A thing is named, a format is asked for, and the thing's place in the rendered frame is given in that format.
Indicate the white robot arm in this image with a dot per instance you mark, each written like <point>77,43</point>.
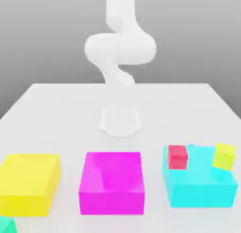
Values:
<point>120,48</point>

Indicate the small red cube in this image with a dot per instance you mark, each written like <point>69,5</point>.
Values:
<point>177,157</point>

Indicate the small yellow-green cube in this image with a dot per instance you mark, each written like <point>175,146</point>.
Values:
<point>224,156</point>

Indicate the small green cube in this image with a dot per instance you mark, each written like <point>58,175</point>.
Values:
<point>6,225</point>

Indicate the large magenta box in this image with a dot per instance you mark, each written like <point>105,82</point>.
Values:
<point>112,182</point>

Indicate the large cyan box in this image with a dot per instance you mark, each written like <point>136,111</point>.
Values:
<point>199,187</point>

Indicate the large yellow box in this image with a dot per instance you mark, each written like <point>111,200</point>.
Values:
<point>28,182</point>

